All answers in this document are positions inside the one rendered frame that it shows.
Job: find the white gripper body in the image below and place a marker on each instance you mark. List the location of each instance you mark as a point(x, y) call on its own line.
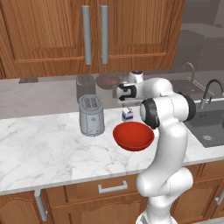
point(129, 102)

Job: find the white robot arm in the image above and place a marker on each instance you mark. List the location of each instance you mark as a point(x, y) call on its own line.
point(170, 145)

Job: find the red bowl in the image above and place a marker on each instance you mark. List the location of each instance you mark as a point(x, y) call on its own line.
point(133, 135)

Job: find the grey sink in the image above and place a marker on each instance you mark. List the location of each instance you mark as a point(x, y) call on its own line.
point(207, 125)

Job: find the silver toaster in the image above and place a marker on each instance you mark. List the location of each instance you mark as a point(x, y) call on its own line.
point(91, 116)

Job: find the silver tap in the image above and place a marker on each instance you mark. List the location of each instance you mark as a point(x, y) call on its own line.
point(206, 94)

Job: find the wooden drawer front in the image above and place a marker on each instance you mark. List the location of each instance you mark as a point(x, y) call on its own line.
point(84, 189)

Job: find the wooden base cupboard door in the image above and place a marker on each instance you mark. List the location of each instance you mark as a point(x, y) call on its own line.
point(99, 214)
point(17, 208)
point(198, 198)

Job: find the wooden wall cupboard door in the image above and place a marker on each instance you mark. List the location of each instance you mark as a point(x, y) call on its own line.
point(140, 29)
point(43, 32)

